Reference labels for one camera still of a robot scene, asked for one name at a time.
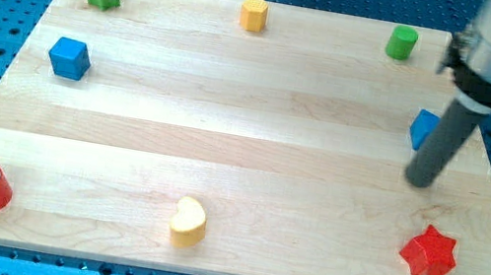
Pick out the blue pentagon block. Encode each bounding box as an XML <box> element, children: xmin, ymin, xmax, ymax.
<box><xmin>409</xmin><ymin>109</ymin><xmax>440</xmax><ymax>151</ymax></box>

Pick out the red star block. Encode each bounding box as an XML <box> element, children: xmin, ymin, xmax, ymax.
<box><xmin>399</xmin><ymin>225</ymin><xmax>456</xmax><ymax>275</ymax></box>

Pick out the light wooden board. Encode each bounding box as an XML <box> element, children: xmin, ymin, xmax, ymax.
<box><xmin>0</xmin><ymin>0</ymin><xmax>491</xmax><ymax>275</ymax></box>

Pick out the yellow hexagon block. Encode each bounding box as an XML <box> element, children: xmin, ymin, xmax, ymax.
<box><xmin>239</xmin><ymin>0</ymin><xmax>269</xmax><ymax>33</ymax></box>

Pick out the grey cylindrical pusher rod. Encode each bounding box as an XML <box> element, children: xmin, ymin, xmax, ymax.
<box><xmin>404</xmin><ymin>100</ymin><xmax>488</xmax><ymax>188</ymax></box>

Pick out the yellow heart block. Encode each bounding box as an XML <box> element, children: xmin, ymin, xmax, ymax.
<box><xmin>169</xmin><ymin>196</ymin><xmax>207</xmax><ymax>248</ymax></box>

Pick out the blue cube block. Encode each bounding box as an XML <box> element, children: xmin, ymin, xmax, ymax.
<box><xmin>48</xmin><ymin>37</ymin><xmax>91</xmax><ymax>81</ymax></box>

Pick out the green cylinder block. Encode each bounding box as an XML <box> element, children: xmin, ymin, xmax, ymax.
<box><xmin>385</xmin><ymin>25</ymin><xmax>419</xmax><ymax>61</ymax></box>

